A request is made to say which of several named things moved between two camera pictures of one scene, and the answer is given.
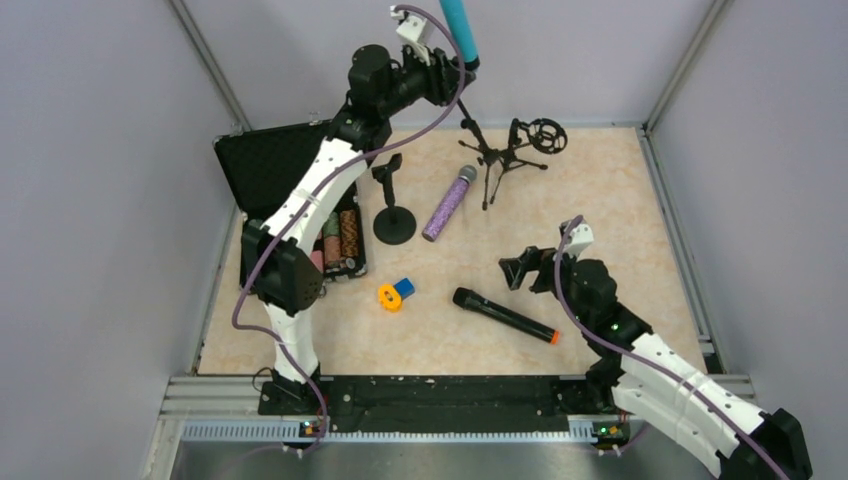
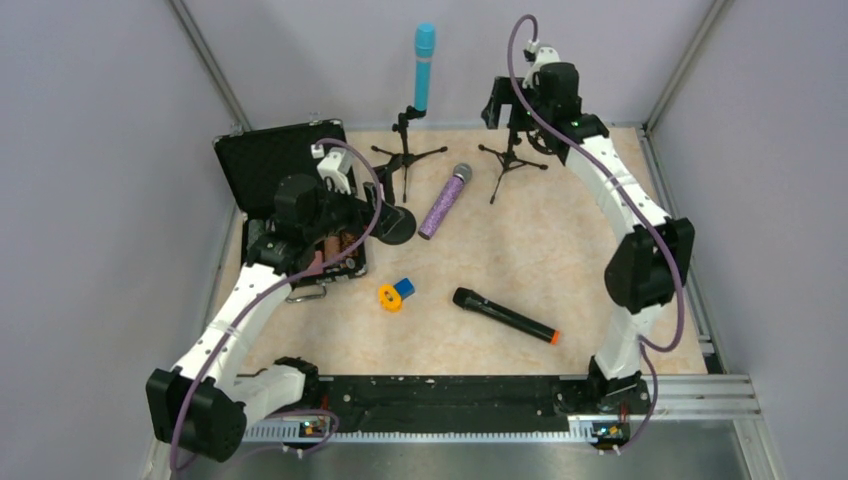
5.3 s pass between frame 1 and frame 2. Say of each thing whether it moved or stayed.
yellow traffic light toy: stayed
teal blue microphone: moved
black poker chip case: stayed
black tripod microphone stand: moved
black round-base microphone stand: stayed
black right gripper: moved
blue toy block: stayed
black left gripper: moved
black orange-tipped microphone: stayed
